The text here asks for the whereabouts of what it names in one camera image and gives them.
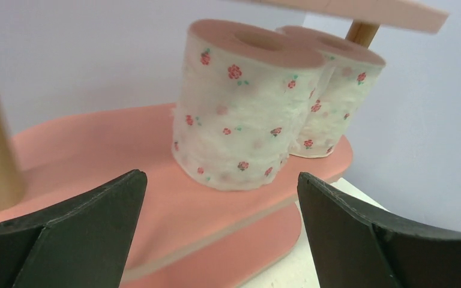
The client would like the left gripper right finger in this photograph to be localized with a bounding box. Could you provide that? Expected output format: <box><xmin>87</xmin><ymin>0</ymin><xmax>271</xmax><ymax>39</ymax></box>
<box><xmin>297</xmin><ymin>172</ymin><xmax>461</xmax><ymax>288</ymax></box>

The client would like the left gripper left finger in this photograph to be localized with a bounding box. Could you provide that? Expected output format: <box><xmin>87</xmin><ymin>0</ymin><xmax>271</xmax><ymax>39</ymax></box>
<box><xmin>0</xmin><ymin>170</ymin><xmax>147</xmax><ymax>288</ymax></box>

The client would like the pink three-tier shelf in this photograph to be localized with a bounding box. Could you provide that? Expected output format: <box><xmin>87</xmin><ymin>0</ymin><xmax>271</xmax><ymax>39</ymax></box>
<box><xmin>0</xmin><ymin>0</ymin><xmax>450</xmax><ymax>288</ymax></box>

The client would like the floral white paper roll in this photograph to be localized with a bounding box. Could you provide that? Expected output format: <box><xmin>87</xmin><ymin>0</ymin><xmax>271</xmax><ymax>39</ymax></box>
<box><xmin>172</xmin><ymin>19</ymin><xmax>327</xmax><ymax>191</ymax></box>

